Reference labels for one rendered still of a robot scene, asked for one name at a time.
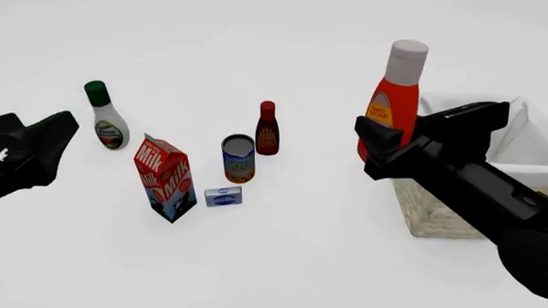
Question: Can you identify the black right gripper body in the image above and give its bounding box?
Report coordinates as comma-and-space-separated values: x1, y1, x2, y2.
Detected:
363, 126, 494, 186

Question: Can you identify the pale wicker basket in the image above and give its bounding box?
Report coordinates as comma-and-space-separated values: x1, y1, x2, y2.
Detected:
389, 90, 548, 243

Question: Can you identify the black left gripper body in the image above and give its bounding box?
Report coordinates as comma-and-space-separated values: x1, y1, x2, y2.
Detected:
0, 130, 37, 211

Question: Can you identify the blue soup can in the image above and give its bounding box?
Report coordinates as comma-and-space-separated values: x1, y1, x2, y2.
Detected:
219, 133, 258, 186

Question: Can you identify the dark red sauce bottle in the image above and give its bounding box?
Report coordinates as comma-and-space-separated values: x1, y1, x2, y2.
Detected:
254, 100, 282, 157

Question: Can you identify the red ketchup bottle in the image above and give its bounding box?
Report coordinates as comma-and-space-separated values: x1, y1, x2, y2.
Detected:
355, 37, 430, 166

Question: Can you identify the green-capped salad dressing bottle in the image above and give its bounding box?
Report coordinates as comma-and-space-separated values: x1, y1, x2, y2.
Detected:
81, 79, 133, 152

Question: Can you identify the white cloth basket liner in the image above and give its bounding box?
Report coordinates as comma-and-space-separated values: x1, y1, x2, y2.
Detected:
414, 90, 548, 189

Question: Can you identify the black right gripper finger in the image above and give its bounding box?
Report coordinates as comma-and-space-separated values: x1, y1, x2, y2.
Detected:
353, 115, 405, 163
415, 98, 511, 143

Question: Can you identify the red milk carton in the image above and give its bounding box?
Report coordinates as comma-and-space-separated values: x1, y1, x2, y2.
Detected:
130, 132, 201, 226

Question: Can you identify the small blue printed box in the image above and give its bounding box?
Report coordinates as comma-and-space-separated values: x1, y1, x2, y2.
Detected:
203, 185, 245, 209

